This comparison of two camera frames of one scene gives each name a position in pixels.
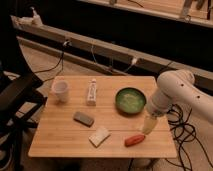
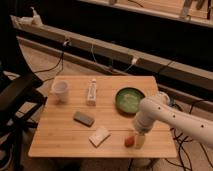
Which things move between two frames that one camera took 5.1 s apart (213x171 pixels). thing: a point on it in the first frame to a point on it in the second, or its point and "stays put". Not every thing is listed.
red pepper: (134, 139) stays put
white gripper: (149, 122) to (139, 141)
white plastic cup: (60, 89) stays put
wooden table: (99, 116) stays put
